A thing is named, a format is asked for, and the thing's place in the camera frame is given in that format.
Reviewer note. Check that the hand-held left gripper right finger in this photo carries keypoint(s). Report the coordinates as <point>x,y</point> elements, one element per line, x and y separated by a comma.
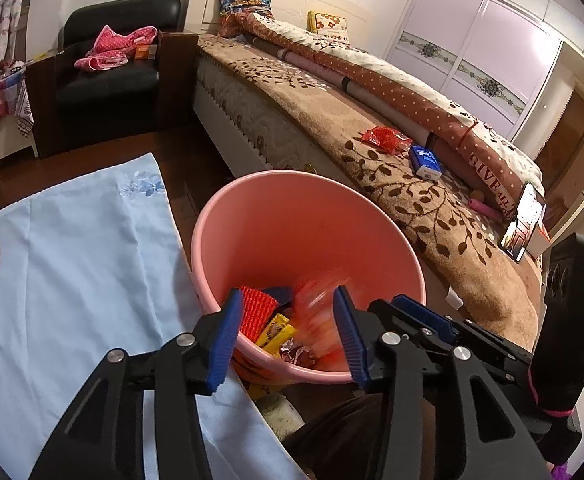
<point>349,335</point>

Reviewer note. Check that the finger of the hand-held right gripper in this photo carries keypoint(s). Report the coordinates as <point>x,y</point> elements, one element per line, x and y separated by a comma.
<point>421,312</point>
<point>401,322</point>

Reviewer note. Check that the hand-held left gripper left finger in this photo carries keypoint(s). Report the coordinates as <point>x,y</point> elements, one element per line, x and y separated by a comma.
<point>227,340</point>

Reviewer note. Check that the red clear bread wrapper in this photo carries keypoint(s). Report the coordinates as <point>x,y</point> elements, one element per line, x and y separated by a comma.
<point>322,320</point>

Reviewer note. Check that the red foam net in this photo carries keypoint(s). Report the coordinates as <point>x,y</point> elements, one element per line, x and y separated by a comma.
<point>257,312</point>

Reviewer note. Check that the yellow snack wrapper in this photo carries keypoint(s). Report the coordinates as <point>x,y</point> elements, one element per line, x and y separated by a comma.
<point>272,330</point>
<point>283,342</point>

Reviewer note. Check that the silver foil candy wrapper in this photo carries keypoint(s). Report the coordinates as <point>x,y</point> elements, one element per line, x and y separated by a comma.
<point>297,352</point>

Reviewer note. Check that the blue wrapper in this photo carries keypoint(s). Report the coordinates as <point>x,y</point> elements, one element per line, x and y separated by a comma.
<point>279,297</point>

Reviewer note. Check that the pink plastic bucket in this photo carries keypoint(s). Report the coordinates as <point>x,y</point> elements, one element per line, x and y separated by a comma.
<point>292,240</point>

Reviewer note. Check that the pale speckled object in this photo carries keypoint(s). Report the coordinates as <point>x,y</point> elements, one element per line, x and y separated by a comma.
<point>282,415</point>

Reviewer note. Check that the white red small box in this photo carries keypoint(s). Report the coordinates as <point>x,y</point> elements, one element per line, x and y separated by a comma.
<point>541,242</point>

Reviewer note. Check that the dark brown cloth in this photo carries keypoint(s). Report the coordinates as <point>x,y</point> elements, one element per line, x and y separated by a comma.
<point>351,440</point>

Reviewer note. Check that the pink cylindrical object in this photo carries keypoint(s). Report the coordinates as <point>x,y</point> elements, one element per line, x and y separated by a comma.
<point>484,208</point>

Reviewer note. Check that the smartphone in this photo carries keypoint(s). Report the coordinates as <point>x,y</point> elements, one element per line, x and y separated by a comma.
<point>521,222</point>

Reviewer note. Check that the blue tissue pack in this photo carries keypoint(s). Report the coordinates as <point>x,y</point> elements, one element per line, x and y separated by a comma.
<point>425,162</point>

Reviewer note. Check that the light blue cloth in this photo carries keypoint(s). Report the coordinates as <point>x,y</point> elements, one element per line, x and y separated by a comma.
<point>72,285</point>

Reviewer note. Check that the red snack packet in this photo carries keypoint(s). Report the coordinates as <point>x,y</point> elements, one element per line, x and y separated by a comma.
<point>384,140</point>

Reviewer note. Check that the brown wooden door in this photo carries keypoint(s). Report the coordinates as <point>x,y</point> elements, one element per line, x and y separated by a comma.
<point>571,160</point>

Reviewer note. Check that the brown leaf-patterned blanket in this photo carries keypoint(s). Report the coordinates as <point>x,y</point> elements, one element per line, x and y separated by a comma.
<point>322,120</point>

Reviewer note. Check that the red white dotted quilt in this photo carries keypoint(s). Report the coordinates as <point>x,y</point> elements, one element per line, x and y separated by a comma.
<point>396,95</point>

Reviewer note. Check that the white bed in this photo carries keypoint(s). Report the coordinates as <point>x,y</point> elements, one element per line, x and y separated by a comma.
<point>232,110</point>

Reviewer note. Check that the lilac wardrobe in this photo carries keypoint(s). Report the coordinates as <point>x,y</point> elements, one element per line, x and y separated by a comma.
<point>471,45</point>

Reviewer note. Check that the black leather armchair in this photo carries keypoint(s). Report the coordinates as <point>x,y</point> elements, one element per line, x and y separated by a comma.
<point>107,90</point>

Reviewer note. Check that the white stool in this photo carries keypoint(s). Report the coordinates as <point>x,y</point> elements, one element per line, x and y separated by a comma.
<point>7,147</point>

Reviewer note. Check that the small orange box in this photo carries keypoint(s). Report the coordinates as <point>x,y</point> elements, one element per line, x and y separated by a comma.
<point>145,52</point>

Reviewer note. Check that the yellow flowered pillow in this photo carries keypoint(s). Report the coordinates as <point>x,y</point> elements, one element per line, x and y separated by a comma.
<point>328,24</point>

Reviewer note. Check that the striped hanging cloth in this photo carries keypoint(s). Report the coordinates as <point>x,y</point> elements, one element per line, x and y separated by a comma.
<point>24,107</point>

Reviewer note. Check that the pink clothes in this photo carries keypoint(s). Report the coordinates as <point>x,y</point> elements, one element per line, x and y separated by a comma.
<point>112,47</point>

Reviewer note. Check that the colourful printed pillow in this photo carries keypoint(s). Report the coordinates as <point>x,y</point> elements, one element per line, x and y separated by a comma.
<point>244,10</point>

